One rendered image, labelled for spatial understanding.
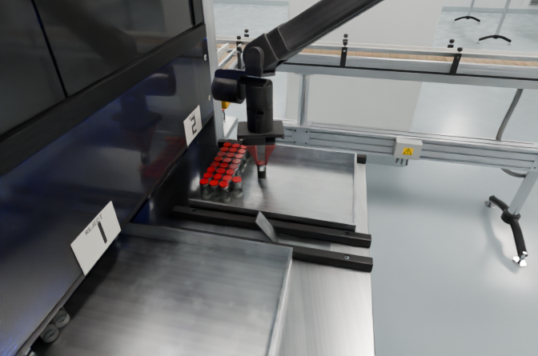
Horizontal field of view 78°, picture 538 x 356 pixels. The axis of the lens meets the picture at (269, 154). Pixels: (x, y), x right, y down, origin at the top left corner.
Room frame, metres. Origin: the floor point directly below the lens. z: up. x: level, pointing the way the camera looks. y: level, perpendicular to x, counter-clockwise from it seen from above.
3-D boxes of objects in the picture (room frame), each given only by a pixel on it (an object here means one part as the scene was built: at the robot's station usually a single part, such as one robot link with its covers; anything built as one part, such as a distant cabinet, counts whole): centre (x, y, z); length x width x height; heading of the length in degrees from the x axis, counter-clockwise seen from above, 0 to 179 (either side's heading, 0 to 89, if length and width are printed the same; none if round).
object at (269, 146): (0.65, 0.02, 0.97); 0.07 x 0.07 x 0.09; 2
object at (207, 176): (0.66, 0.12, 0.90); 0.18 x 0.02 x 0.05; 167
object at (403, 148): (1.40, -0.68, 0.50); 0.12 x 0.05 x 0.09; 78
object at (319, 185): (0.62, -0.03, 0.90); 0.34 x 0.26 x 0.04; 77
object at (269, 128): (0.65, 0.02, 1.04); 0.10 x 0.07 x 0.07; 92
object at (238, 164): (0.65, 0.08, 0.90); 0.18 x 0.02 x 0.05; 167
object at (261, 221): (0.45, -0.05, 0.91); 0.14 x 0.03 x 0.06; 78
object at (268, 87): (0.65, 0.03, 1.10); 0.07 x 0.06 x 0.07; 68
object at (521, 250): (1.33, -1.30, 0.07); 0.50 x 0.08 x 0.14; 168
